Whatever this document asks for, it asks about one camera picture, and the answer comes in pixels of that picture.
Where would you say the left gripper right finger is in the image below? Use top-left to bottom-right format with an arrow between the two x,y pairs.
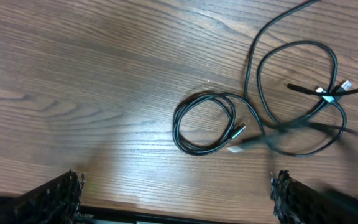
270,170 -> 358,224

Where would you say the black usb cable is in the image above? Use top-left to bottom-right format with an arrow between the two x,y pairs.
227,40 -> 358,158
172,0 -> 358,156

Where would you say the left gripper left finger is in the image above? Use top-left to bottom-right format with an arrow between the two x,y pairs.
0,170 -> 85,224

